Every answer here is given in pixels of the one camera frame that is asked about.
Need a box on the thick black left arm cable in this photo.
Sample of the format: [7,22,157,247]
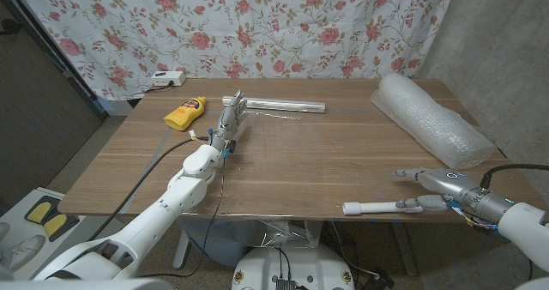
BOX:
[87,136,212,242]

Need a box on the black power strip cord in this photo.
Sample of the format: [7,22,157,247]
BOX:
[144,81,176,94]

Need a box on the white cylindrical roll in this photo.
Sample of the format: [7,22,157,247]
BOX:
[342,200,424,216]

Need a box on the white robot torso base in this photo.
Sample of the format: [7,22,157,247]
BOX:
[231,241,357,290]

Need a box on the floral print backdrop curtain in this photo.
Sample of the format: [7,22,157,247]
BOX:
[10,0,460,102]

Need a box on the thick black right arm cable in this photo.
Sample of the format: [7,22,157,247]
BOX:
[479,163,549,190]

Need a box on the table leg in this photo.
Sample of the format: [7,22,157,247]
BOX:
[389,222,419,278]
[172,228,192,270]

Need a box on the bubble wrap roll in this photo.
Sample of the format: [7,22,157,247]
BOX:
[370,72,498,171]

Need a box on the thin black left wrist cable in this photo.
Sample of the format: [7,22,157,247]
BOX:
[136,151,229,280]

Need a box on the grey blue bin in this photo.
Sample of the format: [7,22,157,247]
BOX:
[179,219,259,269]

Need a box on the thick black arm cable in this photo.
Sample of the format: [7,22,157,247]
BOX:
[87,136,212,242]
[479,163,549,190]

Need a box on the white power strip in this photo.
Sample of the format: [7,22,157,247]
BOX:
[150,70,188,88]

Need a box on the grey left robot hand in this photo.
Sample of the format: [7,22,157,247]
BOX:
[208,89,250,154]

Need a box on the white floor mat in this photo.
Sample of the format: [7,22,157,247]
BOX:
[0,186,89,281]

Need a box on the yellow squeeze bottle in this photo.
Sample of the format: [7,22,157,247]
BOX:
[163,96,208,132]

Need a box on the white shoe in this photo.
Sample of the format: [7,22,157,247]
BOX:
[0,233,46,272]

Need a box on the yellow black slipper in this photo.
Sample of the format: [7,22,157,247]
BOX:
[24,195,61,225]
[42,212,81,243]

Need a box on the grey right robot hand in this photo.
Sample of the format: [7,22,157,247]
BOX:
[392,166,516,225]

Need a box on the clear cling film roll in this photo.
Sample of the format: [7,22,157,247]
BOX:
[221,95,327,115]

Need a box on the dark partition panel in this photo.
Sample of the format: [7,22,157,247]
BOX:
[0,0,109,216]

